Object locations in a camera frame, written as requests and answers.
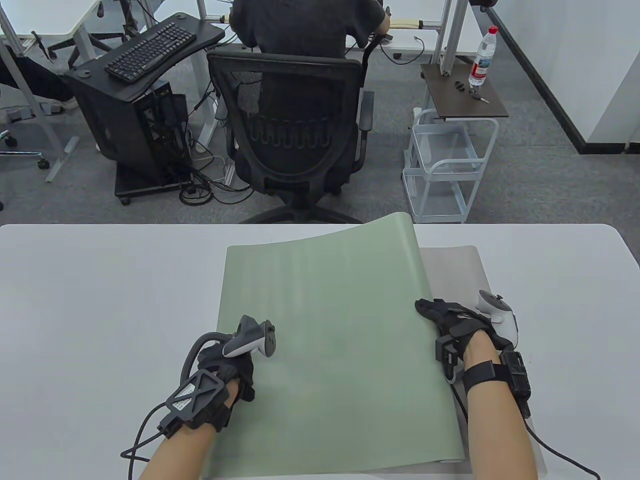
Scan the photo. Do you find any person's left hand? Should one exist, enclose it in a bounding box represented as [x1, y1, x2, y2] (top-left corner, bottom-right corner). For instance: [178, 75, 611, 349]
[196, 342, 257, 403]

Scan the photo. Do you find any person's right hand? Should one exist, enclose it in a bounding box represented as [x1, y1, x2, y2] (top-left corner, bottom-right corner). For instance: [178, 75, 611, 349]
[415, 298, 516, 362]

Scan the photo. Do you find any grey desk mat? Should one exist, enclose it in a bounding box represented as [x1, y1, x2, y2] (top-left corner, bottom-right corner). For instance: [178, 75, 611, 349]
[417, 245, 547, 476]

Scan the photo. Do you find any green desk mat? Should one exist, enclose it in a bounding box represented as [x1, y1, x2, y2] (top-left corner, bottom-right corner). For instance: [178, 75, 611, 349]
[202, 212, 467, 479]

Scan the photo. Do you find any person's left forearm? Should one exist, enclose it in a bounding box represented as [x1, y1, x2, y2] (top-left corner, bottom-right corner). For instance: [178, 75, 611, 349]
[137, 382, 240, 480]

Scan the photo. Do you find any person's right forearm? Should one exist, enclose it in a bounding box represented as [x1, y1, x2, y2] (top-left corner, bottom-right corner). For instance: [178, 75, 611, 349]
[462, 331, 542, 480]

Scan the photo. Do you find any white desk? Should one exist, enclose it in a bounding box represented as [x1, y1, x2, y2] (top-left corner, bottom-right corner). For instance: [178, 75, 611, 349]
[0, 0, 101, 38]
[345, 0, 483, 57]

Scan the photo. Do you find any black computer desk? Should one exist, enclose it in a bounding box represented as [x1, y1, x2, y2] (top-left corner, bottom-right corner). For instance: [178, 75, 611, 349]
[65, 12, 227, 101]

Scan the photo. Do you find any grey white hand controller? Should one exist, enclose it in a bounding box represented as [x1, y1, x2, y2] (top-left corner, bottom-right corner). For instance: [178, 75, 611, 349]
[476, 290, 520, 347]
[222, 315, 277, 359]

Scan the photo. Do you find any black rolling computer stand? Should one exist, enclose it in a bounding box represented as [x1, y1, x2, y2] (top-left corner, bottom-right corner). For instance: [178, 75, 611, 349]
[114, 161, 196, 206]

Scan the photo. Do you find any black mesh office chair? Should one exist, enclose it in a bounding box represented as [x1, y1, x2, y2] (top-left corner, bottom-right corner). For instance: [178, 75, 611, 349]
[206, 47, 376, 224]

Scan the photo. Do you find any brown side table top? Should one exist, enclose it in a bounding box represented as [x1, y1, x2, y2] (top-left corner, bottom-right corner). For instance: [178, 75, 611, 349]
[420, 62, 510, 121]

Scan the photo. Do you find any clear plastic water bottle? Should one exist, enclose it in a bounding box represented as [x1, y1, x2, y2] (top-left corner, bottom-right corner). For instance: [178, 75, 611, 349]
[468, 25, 499, 87]

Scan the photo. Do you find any black computer tower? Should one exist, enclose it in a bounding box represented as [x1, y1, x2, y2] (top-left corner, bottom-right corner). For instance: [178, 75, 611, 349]
[66, 77, 193, 186]

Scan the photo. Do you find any silver chair base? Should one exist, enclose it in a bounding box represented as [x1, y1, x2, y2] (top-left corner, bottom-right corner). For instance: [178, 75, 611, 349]
[0, 129, 51, 169]

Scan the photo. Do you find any black keyboard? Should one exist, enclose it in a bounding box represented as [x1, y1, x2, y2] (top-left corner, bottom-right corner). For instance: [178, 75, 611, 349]
[104, 21, 198, 83]

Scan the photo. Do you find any black chair base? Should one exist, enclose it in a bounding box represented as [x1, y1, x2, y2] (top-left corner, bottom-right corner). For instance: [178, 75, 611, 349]
[47, 0, 143, 68]

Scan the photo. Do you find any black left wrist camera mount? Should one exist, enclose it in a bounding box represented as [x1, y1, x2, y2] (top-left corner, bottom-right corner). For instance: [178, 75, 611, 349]
[157, 369, 237, 440]

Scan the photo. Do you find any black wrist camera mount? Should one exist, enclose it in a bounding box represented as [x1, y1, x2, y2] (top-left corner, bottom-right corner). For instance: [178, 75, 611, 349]
[157, 369, 237, 440]
[434, 334, 532, 420]

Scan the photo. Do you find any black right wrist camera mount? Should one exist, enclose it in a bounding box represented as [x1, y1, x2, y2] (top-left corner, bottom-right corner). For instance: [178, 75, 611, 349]
[434, 334, 532, 420]

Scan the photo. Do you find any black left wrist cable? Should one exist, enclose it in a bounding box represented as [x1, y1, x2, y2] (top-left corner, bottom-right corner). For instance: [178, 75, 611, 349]
[120, 404, 168, 480]

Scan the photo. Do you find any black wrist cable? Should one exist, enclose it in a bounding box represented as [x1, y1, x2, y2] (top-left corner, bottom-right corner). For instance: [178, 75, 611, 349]
[452, 385, 601, 480]
[120, 404, 168, 480]

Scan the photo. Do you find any white wire cart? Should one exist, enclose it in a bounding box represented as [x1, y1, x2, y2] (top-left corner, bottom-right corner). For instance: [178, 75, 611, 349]
[402, 107, 500, 224]

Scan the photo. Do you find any black floor cable bundle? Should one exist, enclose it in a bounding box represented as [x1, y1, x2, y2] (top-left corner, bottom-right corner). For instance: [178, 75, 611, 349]
[179, 150, 253, 206]

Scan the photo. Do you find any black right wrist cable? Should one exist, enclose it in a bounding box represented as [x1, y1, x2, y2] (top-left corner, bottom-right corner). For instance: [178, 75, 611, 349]
[452, 385, 601, 480]

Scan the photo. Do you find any silver aluminium frame post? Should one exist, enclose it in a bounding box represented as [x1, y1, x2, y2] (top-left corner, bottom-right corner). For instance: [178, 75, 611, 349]
[434, 0, 468, 77]

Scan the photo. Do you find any grey metal frame leg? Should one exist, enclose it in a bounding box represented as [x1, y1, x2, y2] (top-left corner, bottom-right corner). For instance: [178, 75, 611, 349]
[0, 7, 81, 183]

